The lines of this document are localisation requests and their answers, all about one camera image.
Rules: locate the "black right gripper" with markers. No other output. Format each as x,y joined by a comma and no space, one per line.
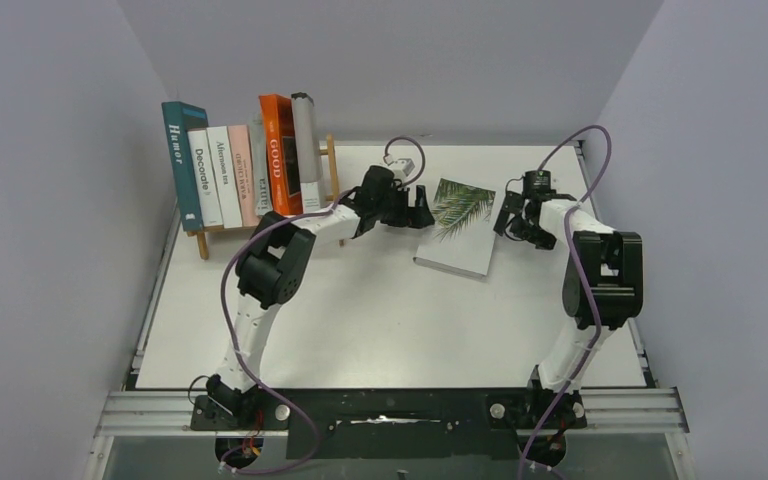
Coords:
513,216

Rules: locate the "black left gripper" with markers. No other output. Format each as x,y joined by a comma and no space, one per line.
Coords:
415,217

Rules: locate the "grey book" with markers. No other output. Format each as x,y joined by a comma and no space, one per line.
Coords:
461,241
261,185

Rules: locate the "wooden book rack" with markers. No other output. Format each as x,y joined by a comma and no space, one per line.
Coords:
329,151

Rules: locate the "white grey file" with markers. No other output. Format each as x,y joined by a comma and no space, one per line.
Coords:
308,152

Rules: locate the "orange book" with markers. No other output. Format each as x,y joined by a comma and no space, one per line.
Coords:
281,154

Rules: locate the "pink book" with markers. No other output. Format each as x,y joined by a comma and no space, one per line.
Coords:
242,160

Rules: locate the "white Afternoon tea book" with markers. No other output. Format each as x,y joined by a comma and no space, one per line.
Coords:
223,167

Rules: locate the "white Decorate Furniture book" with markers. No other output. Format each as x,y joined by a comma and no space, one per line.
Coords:
205,178

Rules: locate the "teal Humor book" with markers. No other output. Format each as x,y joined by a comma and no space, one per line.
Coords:
179,118

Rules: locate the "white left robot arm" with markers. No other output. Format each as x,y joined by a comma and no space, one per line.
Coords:
271,266

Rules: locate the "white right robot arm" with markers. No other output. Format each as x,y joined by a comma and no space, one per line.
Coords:
603,282

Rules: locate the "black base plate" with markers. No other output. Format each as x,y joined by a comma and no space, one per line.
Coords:
401,423

